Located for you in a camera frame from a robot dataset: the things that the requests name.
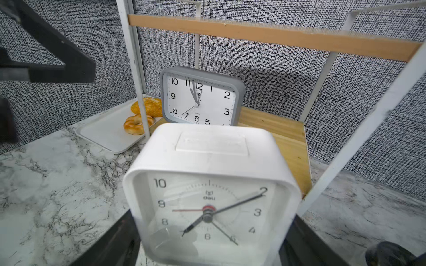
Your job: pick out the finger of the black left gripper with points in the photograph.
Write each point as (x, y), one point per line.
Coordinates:
(9, 132)
(77, 68)

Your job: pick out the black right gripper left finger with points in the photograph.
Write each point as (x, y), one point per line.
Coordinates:
(119, 246)

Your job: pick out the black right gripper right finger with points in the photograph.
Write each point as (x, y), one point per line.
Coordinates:
(302, 247)

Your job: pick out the small white square alarm clock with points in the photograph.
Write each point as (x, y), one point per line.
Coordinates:
(204, 195)

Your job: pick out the grey square alarm clock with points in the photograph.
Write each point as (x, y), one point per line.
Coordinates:
(198, 97)

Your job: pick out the white rectangular tray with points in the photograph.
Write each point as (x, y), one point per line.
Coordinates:
(108, 131)

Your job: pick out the oval brown bread loaf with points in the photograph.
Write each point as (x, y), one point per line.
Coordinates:
(153, 107)

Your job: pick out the wooden two-tier white-frame shelf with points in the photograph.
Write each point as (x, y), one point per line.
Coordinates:
(290, 134)

